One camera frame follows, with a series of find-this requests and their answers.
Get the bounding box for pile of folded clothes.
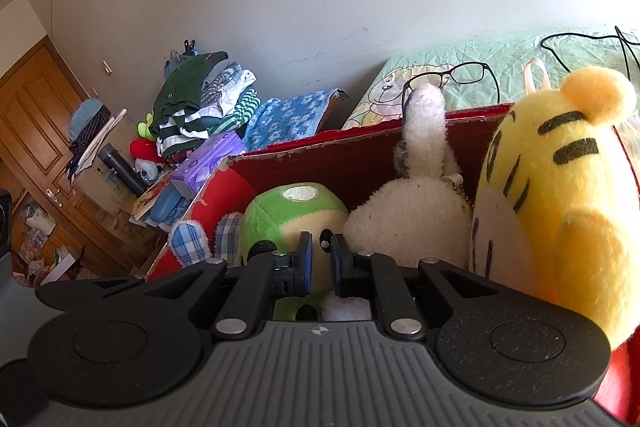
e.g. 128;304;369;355
150;51;261;158

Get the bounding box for black bottle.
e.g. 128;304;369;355
97;143;151;198

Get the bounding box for purple tissue pack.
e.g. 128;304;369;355
169;132;246;198

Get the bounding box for white long-eared plush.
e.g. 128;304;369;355
345;83;473;269

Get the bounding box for colourful book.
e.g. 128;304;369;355
131;174;173;223

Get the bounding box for cartoon printed bedsheet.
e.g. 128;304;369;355
342;27;640;132

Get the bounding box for green plush toy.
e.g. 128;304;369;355
242;184;351;323

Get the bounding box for blue box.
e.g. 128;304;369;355
150;192;193;225

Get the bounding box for blue floral towel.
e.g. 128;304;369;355
242;89;348;152

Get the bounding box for black power adapter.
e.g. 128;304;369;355
540;26;640;75

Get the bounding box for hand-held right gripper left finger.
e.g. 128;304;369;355
142;231;315;342

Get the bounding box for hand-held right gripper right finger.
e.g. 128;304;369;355
329;233;508;342

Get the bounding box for yellow tiger plush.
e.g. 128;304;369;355
470;67;640;348

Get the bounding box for white strap loop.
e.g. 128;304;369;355
522;59;553;90

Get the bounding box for pile of plastic bags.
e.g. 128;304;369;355
10;202;88;288

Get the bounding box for blue grey cloth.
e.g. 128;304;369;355
67;99;111;142

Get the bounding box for small green toy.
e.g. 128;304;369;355
137;112;158;140

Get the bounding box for brown cardboard box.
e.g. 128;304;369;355
75;127;151;248

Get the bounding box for wooden door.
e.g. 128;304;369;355
0;36;166;278

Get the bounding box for red and white plush toy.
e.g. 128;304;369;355
130;139;168;180

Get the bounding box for black eyeglasses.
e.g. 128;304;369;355
401;62;501;108

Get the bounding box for red cardboard box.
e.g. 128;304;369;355
145;103;640;425

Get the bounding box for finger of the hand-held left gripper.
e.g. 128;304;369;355
36;274;147;314

